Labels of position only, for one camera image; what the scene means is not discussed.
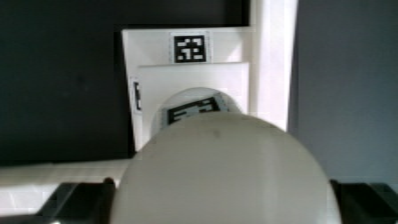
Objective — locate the white lamp base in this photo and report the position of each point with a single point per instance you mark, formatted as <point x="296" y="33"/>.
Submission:
<point x="189" y="73"/>

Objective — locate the white lamp bulb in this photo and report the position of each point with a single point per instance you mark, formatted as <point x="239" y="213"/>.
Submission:
<point x="225" y="172"/>

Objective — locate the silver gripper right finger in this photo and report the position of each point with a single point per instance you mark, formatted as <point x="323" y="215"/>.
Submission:
<point x="369" y="203"/>

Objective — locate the white foam fence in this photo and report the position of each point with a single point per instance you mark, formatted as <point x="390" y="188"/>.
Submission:
<point x="260" y="44"/>

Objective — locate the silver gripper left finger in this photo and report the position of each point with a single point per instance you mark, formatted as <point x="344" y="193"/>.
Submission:
<point x="79" y="204"/>

